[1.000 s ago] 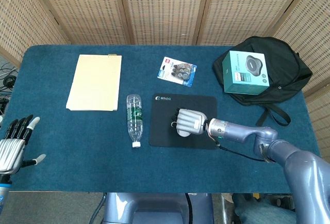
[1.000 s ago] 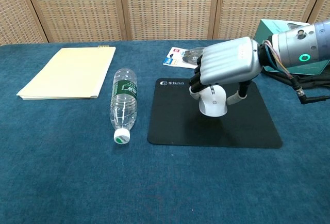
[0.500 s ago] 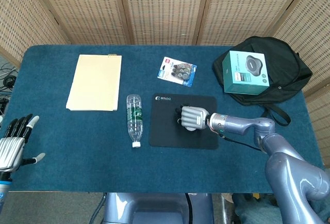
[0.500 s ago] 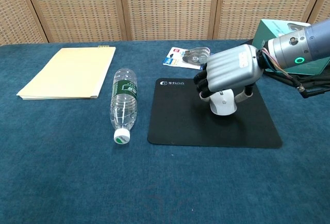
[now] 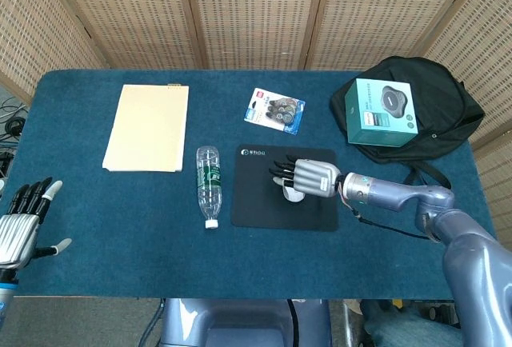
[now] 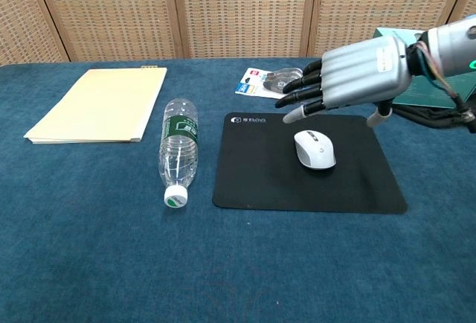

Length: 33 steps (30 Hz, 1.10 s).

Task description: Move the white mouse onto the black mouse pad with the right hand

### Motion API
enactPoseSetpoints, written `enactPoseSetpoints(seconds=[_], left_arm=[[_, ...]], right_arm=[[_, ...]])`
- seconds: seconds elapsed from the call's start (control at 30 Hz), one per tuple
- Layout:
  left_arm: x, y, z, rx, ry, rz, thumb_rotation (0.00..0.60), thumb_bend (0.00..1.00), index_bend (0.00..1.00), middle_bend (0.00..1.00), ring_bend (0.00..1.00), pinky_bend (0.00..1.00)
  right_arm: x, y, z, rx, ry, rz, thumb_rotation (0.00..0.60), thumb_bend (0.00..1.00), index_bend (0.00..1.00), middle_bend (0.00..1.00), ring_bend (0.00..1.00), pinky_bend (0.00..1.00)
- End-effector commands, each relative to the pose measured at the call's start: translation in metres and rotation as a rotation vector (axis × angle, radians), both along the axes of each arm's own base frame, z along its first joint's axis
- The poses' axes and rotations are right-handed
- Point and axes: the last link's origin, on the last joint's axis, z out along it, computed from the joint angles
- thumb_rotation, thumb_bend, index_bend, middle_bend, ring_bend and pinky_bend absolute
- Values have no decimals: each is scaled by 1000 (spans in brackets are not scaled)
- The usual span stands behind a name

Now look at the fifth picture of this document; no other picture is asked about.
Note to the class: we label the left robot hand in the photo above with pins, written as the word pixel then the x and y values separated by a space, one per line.
pixel 18 231

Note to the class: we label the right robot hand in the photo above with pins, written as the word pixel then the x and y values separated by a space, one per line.
pixel 316 177

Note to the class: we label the white computer mouse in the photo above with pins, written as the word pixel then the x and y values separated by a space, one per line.
pixel 294 196

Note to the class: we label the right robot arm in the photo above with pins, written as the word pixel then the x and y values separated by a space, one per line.
pixel 472 251

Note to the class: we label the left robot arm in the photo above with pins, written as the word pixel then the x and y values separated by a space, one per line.
pixel 6 287

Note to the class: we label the black mouse pad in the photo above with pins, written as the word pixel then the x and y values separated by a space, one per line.
pixel 256 211

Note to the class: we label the correction tape blister pack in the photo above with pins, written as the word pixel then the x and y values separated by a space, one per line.
pixel 274 111

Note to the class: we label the teal product box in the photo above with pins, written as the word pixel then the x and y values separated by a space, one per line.
pixel 380 123

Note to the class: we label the blue table cloth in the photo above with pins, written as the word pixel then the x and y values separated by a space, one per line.
pixel 120 251

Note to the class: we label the clear plastic water bottle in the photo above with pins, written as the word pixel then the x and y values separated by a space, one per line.
pixel 209 187

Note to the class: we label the black backpack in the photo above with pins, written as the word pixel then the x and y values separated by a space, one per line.
pixel 444 95

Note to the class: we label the manila paper folder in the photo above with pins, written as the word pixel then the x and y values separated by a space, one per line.
pixel 148 131

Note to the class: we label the blue-grey robot torso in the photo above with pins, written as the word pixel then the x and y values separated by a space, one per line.
pixel 240 323

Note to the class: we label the woven wicker folding screen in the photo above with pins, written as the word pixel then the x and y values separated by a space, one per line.
pixel 256 11

